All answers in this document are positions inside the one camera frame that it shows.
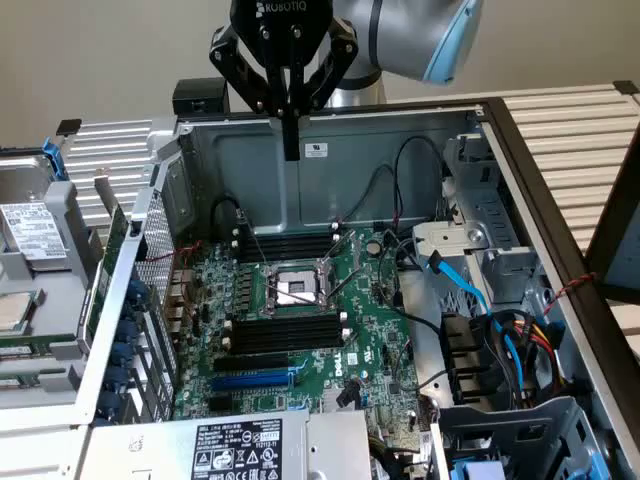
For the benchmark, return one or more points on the metal CPU socket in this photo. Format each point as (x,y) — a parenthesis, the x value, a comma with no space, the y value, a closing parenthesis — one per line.
(292,287)

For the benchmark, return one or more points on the blue-grey metal disk bay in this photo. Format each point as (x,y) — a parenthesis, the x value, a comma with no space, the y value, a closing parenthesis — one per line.
(525,430)

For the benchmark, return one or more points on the silver hard disk white label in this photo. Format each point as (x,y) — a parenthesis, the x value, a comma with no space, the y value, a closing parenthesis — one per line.
(30,230)

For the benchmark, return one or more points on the black plastic bracket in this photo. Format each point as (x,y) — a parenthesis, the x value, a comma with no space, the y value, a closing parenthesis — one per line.
(465,350)

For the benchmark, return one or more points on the silver coin cell battery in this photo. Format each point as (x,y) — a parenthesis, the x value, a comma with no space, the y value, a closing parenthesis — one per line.
(374,246)

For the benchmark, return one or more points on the long black expansion slot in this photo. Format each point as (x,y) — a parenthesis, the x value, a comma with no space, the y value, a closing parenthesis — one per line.
(250,362)

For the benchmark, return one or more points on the silver CPU chip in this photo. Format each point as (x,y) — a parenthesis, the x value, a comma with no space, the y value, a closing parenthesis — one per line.
(15,312)

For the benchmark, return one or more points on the blue plastic piece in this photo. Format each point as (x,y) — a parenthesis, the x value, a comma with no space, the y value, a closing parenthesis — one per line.
(480,471)

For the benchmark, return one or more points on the small black table clamp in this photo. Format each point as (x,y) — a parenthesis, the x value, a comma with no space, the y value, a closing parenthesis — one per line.
(69,126)
(626,86)

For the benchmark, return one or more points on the silver labelled power supply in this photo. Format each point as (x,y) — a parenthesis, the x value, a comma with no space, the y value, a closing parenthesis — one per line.
(340,440)

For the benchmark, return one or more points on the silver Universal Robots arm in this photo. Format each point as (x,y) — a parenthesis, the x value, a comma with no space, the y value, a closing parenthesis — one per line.
(400,35)

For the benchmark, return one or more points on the white case label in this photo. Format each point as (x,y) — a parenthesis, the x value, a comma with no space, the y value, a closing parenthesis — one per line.
(315,149)

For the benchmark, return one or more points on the blue card retainer clip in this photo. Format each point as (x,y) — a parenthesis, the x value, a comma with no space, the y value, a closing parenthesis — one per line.
(128,332)
(123,355)
(117,379)
(109,404)
(136,291)

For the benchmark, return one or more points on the green Dell motherboard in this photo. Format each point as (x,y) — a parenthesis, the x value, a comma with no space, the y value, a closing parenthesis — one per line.
(370,310)

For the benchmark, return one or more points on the dark framed panel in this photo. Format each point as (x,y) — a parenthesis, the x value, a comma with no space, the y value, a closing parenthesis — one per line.
(600,250)

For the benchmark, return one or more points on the open grey PC case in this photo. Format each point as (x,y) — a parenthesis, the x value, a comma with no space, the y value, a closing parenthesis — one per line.
(375,135)

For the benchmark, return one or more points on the black box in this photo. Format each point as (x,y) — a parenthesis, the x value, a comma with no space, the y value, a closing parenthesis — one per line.
(200,95)

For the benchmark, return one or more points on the long blue expansion slot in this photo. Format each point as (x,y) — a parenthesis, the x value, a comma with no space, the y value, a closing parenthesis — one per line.
(250,382)

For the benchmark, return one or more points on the silver chipset heatsink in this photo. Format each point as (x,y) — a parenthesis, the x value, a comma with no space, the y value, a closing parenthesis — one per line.
(327,402)

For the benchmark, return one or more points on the short black expansion slot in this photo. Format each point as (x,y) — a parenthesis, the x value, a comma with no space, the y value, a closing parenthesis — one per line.
(220,404)

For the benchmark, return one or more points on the grey metal disk bay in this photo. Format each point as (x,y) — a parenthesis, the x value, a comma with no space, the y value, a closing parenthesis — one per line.
(450,235)

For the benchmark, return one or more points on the blue plastic disk rail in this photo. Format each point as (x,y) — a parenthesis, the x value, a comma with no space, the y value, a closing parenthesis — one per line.
(54,160)

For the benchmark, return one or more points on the RAM slot with white latches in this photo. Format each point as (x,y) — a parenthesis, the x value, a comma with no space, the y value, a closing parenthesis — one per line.
(285,248)
(287,330)
(287,346)
(285,236)

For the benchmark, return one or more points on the thin metal locking lever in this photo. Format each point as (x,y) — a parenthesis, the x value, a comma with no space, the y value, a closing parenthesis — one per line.
(292,295)
(256,240)

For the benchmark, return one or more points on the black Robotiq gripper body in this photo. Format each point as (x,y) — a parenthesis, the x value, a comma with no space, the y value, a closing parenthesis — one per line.
(280,30)

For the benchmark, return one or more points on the grey parts rack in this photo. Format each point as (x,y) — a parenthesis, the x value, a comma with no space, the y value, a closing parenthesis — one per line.
(62,300)

